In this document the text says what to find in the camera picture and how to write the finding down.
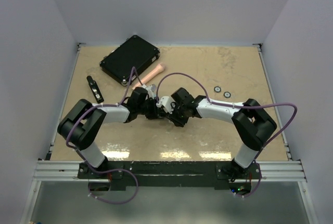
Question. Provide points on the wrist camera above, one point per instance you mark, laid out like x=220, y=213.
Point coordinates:
x=167, y=104
x=151, y=89

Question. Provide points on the black stapler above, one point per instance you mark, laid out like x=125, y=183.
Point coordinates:
x=95, y=89

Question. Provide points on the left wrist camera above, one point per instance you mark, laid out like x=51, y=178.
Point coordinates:
x=151, y=89

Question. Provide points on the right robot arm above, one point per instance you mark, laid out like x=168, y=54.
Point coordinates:
x=253, y=124

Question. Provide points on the aluminium rail frame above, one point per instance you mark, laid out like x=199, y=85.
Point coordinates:
x=57, y=195

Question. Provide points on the black hard case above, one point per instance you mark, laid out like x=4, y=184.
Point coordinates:
x=134, y=52

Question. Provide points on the silver round disc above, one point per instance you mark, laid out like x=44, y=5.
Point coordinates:
x=217, y=89
x=227, y=94

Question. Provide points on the pink cylindrical tube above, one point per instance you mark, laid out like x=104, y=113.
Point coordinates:
x=157, y=70

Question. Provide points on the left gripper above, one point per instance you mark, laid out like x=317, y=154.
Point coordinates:
x=157, y=113

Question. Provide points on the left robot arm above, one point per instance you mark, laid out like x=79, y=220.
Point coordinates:
x=81, y=125

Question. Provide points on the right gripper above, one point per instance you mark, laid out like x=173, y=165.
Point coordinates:
x=172, y=117

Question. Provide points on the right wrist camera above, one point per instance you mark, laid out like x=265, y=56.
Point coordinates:
x=167, y=104

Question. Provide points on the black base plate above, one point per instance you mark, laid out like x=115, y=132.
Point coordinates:
x=224, y=175

